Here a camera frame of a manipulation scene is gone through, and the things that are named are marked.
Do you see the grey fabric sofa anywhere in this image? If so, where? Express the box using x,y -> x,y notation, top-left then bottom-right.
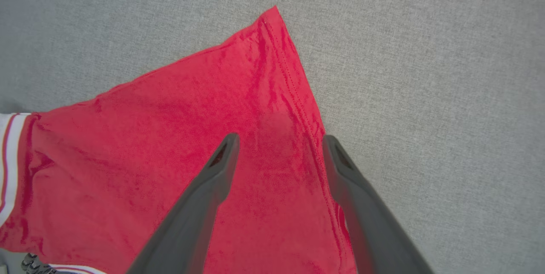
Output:
0,0 -> 545,274

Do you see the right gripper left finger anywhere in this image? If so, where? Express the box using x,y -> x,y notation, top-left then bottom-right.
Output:
127,133 -> 241,274

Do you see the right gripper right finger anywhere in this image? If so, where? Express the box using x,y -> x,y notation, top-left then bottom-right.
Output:
322,134 -> 433,274

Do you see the red and white jersey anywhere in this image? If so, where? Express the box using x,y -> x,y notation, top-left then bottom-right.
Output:
0,5 -> 358,274

